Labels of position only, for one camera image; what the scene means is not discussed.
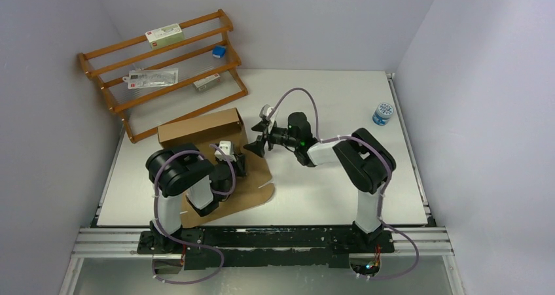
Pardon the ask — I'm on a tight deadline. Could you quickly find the small blue cube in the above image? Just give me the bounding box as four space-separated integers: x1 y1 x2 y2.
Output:
212 46 226 58

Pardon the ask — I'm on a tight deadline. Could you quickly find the blue white lidded jar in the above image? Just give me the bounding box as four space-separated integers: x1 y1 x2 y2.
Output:
372 102 395 126

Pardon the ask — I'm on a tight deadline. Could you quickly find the small white grey box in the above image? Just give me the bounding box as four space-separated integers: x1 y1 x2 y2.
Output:
193 73 221 93

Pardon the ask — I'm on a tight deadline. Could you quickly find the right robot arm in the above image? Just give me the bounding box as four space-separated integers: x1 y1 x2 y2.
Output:
244 105 396 252

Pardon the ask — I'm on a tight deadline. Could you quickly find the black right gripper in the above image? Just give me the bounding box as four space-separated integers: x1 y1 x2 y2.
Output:
243 120 298 158

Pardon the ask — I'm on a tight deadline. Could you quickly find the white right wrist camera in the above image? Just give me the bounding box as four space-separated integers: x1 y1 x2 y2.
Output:
259 104 277 123

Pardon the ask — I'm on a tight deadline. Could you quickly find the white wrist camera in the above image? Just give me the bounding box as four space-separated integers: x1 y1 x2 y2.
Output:
259 104 277 123
214 140 236 162

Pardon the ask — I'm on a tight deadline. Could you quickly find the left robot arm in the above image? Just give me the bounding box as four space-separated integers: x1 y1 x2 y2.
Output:
137 141 247 254

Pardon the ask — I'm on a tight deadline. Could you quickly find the white green product box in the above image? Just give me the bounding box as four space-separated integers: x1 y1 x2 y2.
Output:
145 24 185 50

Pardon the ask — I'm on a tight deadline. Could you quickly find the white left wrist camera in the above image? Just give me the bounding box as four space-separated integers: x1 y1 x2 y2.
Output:
214 140 236 162

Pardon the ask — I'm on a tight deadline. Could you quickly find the clear blister pack card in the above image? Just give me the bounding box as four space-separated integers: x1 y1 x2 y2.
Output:
122 68 179 89

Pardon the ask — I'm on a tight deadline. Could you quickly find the brown cardboard box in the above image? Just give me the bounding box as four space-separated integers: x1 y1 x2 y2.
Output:
157 108 275 228

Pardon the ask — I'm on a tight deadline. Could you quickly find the wooden tiered rack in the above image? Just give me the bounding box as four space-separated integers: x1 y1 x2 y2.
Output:
77 9 249 143

